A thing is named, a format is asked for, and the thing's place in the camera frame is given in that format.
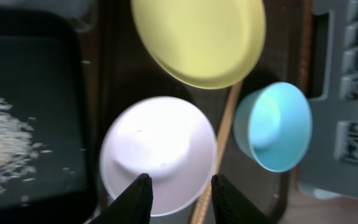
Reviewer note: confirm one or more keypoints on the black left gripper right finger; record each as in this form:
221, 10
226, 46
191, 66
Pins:
231, 206

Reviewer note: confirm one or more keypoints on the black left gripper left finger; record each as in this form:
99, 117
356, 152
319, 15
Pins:
133, 206

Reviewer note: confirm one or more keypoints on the white bowl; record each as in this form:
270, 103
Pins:
168, 138

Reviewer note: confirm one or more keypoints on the pile of rice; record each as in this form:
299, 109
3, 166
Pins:
17, 150

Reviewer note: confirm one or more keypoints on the grey dishwasher rack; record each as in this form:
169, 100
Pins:
330, 167

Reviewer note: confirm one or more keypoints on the black waste tray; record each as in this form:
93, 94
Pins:
41, 78

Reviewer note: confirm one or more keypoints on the wooden chopstick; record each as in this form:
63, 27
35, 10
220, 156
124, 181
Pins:
201, 208

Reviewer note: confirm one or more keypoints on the light blue bowl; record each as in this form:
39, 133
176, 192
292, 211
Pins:
273, 126

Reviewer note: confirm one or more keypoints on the dark brown serving tray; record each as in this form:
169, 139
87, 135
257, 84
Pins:
129, 74

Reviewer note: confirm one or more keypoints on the yellow plate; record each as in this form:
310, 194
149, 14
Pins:
208, 44

